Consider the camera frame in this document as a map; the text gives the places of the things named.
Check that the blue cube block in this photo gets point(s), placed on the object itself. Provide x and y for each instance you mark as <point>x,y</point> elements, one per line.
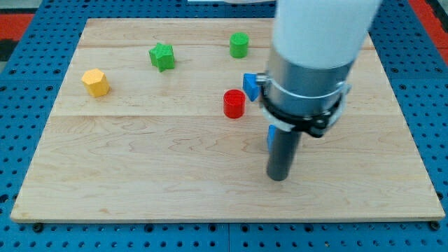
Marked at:
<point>270,136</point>

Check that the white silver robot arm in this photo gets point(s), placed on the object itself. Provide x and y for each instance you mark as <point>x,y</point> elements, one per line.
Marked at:
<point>314,45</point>

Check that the green star block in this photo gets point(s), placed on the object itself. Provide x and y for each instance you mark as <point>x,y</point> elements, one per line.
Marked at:
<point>162,57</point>

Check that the red cylinder block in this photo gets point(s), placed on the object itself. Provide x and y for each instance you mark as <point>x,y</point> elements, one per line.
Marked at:
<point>234,103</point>

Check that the blue triangle block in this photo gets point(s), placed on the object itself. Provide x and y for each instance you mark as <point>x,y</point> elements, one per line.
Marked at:
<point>250,86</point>

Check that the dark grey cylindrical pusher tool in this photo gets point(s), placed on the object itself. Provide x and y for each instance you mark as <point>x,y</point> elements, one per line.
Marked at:
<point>281,156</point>

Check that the wooden board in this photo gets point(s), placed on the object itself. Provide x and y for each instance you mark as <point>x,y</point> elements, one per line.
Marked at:
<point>158,148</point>

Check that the green cylinder block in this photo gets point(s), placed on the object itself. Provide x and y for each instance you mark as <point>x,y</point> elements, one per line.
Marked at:
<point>239,45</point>

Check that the yellow hexagon block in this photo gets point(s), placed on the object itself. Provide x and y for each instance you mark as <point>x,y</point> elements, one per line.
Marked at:
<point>95,82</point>

